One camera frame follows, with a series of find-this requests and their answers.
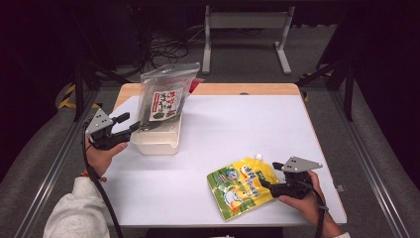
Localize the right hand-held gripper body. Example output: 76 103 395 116
270 156 324 200

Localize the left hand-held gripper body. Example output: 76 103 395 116
84 108 130 152

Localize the yellow green spout pouch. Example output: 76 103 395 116
206 153 281 221

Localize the white divided plastic box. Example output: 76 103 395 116
130 98 183 157

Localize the clear bag of dried seaweed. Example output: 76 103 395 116
136 62 201 132

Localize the red seasoning packet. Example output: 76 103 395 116
189 77 206 94

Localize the person's left hand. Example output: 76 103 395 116
83 136 129 179

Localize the person's right hand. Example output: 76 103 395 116
277 170 333 227

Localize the black metal stand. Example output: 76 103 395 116
295 59 356 122
72 60 132 123

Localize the white table mat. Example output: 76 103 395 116
100 94 349 228

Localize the red wrist bracelet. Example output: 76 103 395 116
79 170 108 183

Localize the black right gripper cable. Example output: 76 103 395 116
303 179 330 238

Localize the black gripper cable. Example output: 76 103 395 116
81 122 125 238
303 179 330 238

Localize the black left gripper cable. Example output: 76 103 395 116
81 122 125 238

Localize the tangle of black floor cables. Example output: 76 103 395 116
140 31 191 72

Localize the aluminium floor rail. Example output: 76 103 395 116
328 88 415 238
13 88 102 238

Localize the white metal stand frame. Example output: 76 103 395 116
201 4 296 75

